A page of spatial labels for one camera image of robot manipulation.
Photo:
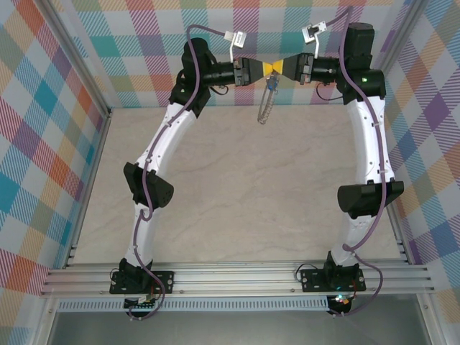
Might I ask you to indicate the silver key with blue cap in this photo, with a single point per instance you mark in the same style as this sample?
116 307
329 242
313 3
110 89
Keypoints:
272 83

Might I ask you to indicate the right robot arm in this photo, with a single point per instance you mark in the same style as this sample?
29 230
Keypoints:
370 143

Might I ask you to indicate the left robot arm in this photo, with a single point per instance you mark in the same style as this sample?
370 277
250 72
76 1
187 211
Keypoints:
158 143

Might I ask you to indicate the black electronics board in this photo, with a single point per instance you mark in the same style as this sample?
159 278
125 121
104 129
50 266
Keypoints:
340 303
142 303

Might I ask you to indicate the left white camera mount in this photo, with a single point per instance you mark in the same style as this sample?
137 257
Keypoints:
230 53

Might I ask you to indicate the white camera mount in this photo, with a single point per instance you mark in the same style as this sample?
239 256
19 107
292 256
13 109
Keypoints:
316 47
230 53

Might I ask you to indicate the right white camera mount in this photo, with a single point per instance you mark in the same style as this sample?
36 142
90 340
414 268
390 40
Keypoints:
316 47

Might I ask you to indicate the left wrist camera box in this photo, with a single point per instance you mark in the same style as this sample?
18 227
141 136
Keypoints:
238 39

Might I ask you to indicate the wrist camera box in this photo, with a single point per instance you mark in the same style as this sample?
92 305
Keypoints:
312 33
238 39

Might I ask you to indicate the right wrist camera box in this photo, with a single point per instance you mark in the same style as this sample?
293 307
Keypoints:
312 33

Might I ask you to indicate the aluminium frame post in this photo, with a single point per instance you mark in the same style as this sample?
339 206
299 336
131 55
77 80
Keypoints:
77 59
390 59

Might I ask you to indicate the aluminium side rail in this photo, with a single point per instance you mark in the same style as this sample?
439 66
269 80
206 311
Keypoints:
99 147
399 237

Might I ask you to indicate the aluminium cross rail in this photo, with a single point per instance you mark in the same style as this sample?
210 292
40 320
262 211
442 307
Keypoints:
233 280

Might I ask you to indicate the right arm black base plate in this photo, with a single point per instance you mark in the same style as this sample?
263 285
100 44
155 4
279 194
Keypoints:
312 280

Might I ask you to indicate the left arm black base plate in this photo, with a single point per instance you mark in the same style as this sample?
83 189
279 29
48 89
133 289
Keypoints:
163 282

